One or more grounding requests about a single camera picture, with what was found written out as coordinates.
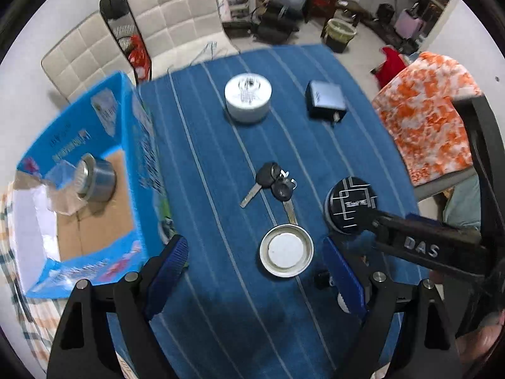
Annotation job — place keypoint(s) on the black key bunch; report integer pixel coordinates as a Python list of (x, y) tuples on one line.
[(268, 175)]

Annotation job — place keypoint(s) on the red bag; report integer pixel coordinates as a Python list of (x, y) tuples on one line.
[(140, 57)]

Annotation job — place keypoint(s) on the grey power adapter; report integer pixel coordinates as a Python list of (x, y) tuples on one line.
[(323, 96)]

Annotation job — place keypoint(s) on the blue cardboard box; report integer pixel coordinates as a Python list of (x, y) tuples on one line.
[(138, 134)]

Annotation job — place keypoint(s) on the blue striped tablecloth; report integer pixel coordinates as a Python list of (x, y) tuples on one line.
[(221, 146)]

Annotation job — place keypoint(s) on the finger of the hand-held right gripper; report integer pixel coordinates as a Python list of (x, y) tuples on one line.
[(418, 244)]

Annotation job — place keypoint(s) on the steel cylinder cup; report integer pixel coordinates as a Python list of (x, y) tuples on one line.
[(100, 177)]

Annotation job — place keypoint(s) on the red cloth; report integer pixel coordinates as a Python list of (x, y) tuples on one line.
[(392, 67)]

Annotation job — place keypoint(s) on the white round jar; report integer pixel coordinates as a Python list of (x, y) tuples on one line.
[(246, 106)]

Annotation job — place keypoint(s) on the metal lid white inside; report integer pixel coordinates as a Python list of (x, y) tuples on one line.
[(286, 250)]

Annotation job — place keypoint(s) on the clear plastic box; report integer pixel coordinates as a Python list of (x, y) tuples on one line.
[(59, 199)]

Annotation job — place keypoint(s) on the black round tin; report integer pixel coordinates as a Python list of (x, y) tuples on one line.
[(347, 201)]

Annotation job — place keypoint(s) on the orange white patterned cloth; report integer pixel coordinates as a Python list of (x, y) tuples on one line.
[(426, 114)]

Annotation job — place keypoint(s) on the pale blue cloth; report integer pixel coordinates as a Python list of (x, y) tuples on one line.
[(461, 205)]

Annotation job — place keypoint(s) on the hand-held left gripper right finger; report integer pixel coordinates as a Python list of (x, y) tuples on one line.
[(343, 276)]

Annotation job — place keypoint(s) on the black bag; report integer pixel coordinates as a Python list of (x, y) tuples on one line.
[(386, 12)]

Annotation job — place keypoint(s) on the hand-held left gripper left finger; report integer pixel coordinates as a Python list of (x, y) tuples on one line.
[(169, 268)]

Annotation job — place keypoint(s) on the pink case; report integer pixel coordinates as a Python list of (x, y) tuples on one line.
[(410, 23)]

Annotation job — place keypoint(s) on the white quilted chair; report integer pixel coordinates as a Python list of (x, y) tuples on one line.
[(177, 8), (86, 59)]

